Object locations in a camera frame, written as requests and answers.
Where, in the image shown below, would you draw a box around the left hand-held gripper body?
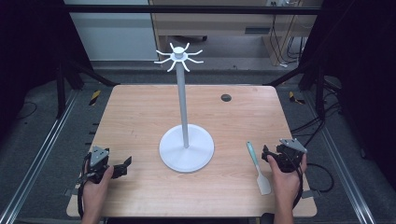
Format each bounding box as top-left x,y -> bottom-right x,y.
81,145 -> 110,184

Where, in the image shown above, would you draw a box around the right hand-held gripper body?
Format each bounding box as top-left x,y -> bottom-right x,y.
266,137 -> 308,174

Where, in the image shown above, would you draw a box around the teal handled white spatula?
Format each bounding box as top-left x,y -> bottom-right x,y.
246,141 -> 273,196

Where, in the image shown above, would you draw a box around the white hook stand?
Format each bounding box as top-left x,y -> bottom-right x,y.
153,42 -> 216,174

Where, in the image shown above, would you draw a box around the person's right hand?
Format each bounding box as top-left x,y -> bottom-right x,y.
266,153 -> 308,202

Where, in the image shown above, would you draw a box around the person's left hand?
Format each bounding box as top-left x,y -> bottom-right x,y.
81,164 -> 115,202

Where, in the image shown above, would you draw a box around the yellow black striped marker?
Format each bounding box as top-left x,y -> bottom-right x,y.
288,91 -> 306,105
89,90 -> 103,106

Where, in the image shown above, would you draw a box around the white cabinet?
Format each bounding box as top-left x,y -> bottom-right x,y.
64,0 -> 159,62

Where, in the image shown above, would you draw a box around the light wooden desk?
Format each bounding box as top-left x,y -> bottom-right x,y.
148,0 -> 323,67

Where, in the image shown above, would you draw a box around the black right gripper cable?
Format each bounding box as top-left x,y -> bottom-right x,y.
289,154 -> 305,210

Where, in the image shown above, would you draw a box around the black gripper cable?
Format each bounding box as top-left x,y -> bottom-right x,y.
289,154 -> 305,210
76,152 -> 93,219

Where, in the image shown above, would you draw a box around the bundle of black floor cables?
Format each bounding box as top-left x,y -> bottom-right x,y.
290,74 -> 344,147

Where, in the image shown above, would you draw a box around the grey metal table bracket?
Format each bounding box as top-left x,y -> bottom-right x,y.
63,186 -> 79,198
300,189 -> 322,200

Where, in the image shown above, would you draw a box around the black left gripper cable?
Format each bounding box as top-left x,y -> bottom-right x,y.
76,152 -> 93,219

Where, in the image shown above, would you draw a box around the black cable loop on floor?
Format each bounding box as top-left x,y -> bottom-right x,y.
305,162 -> 335,193

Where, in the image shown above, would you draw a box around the aluminium floor rail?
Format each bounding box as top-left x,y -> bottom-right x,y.
0,89 -> 79,224
303,91 -> 377,224

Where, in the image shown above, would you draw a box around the black metal frame stand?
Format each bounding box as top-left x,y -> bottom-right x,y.
262,60 -> 328,121
55,57 -> 120,119

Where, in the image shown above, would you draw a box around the hanging black desk cables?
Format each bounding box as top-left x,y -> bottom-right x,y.
269,14 -> 307,65

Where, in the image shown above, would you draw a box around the black frame crossbar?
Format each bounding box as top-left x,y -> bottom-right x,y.
64,4 -> 323,16

